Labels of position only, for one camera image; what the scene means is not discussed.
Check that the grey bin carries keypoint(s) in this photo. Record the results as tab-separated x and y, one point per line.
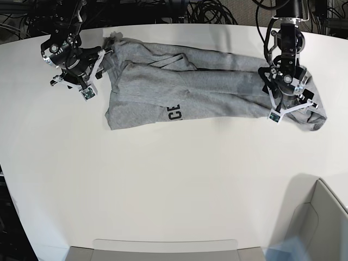
321	224
103	249

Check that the grey bin at right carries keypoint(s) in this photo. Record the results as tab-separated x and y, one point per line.
321	224

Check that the grey T-shirt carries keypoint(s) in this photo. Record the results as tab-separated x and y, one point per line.
152	82

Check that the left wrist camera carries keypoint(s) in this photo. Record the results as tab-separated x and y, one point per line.
275	116

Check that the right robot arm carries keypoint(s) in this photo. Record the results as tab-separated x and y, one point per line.
68	18

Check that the blue translucent object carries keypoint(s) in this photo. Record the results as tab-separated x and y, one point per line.
291	249

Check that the grey bin at bottom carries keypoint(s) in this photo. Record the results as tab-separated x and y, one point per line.
103	249

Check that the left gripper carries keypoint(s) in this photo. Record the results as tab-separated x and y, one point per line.
287	93

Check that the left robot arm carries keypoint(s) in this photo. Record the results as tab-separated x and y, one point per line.
284	41

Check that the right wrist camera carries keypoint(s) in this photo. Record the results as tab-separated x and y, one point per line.
88	93

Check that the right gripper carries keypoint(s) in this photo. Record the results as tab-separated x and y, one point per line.
80	67

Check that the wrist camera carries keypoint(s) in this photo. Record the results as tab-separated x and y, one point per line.
88	93
275	116

